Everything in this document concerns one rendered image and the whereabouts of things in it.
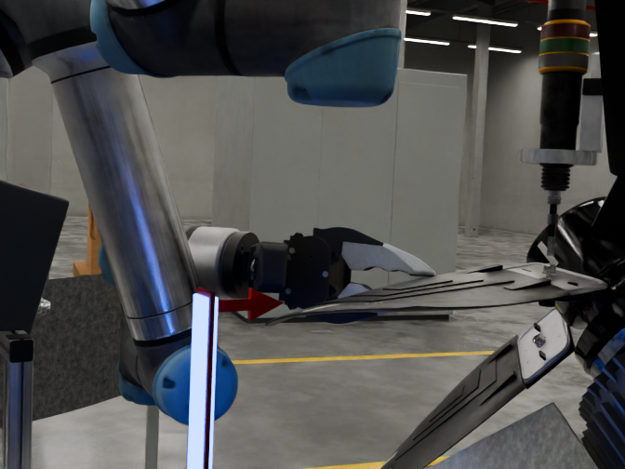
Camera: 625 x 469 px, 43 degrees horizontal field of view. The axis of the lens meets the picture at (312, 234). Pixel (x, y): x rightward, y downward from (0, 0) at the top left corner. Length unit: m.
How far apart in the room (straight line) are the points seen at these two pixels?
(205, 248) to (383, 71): 0.36
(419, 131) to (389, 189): 0.59
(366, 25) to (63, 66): 0.29
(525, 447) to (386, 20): 0.40
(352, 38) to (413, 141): 6.72
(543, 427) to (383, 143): 6.42
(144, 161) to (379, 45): 0.27
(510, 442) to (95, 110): 0.46
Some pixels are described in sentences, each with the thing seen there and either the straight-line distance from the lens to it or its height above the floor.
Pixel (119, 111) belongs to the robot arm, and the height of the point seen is 1.32.
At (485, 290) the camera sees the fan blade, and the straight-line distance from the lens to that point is 0.68.
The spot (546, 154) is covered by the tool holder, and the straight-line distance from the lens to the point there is 0.74.
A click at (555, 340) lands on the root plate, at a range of 0.86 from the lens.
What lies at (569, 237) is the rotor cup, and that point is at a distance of 0.82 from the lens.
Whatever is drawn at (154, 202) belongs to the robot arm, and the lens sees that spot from 0.72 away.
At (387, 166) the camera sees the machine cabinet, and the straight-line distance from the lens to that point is 7.13.
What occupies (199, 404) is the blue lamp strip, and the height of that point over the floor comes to 1.11.
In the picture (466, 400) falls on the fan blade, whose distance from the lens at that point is 0.90.
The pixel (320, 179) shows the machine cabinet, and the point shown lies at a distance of 6.88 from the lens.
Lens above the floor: 1.28
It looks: 4 degrees down
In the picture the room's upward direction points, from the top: 3 degrees clockwise
